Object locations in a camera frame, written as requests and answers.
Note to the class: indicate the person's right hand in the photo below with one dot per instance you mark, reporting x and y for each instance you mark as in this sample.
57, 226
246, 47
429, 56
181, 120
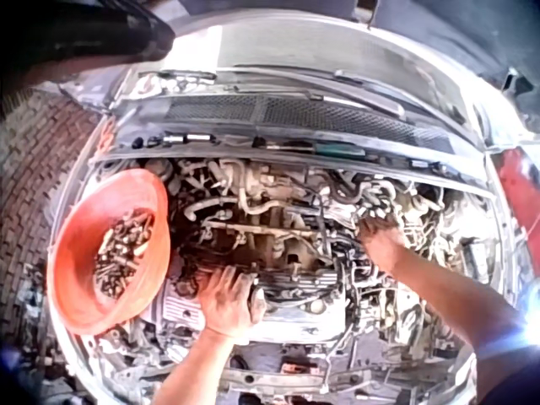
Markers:
381, 244

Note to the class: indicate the person's left hand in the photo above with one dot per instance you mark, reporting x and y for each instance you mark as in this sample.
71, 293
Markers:
228, 301

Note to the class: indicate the person's right fingers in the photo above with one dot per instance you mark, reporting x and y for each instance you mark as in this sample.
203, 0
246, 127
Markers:
373, 228

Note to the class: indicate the black cowl grille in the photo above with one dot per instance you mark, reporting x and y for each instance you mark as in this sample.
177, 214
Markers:
312, 116

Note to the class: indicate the black wiper blade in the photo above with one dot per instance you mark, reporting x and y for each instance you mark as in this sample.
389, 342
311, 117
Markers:
312, 86
401, 95

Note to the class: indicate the red vehicle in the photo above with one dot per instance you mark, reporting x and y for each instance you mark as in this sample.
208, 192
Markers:
519, 190

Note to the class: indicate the silver car body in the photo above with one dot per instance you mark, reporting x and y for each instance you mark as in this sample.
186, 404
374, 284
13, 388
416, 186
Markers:
295, 50

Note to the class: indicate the black side mirror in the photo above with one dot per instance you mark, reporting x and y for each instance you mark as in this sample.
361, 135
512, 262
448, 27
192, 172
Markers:
518, 84

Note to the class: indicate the chrome socket extension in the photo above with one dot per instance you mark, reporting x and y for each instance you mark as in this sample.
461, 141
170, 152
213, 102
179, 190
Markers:
187, 138

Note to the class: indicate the heap of metal bolts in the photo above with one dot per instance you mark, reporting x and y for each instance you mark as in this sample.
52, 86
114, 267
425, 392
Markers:
122, 253

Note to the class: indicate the orange plastic bowl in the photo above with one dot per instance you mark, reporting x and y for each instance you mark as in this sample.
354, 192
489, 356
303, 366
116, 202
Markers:
80, 274

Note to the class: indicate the raised dark car hood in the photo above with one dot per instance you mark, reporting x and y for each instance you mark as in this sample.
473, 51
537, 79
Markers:
84, 34

